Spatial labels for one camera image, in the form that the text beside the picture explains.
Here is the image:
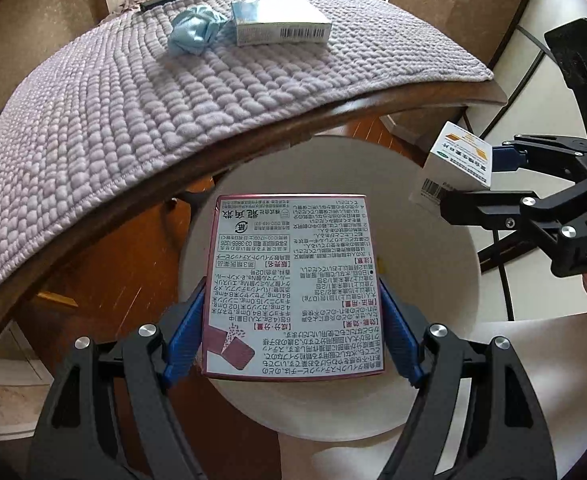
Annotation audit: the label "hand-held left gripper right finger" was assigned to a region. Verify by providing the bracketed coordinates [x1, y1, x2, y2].
[378, 279, 557, 480]

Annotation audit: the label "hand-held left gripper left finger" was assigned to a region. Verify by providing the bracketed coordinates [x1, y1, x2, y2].
[28, 277, 209, 480]

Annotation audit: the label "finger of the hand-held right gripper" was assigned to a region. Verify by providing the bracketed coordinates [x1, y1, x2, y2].
[439, 174, 587, 233]
[491, 135, 587, 181]

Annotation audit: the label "white and orange box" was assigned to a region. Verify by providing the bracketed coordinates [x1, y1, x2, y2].
[408, 121, 495, 211]

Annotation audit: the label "pink medicine box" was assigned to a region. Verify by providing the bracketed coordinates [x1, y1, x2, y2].
[200, 193, 389, 380]

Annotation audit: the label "wooden table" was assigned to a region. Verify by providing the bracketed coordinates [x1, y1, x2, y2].
[0, 80, 509, 351]

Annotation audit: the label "lavender quilted table mat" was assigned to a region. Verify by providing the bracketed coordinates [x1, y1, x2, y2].
[0, 0, 494, 306]

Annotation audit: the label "light blue box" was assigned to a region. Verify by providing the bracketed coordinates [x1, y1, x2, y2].
[230, 0, 333, 47]

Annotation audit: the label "crumpled blue face mask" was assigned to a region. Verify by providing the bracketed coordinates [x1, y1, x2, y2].
[166, 5, 229, 57]

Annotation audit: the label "black cable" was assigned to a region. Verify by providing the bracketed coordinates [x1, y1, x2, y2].
[476, 230, 529, 323]

